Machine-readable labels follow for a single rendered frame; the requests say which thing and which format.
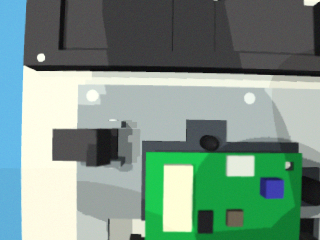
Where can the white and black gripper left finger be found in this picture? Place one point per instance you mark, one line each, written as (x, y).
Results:
(136, 237)

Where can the green circuit board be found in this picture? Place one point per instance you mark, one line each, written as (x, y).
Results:
(222, 196)

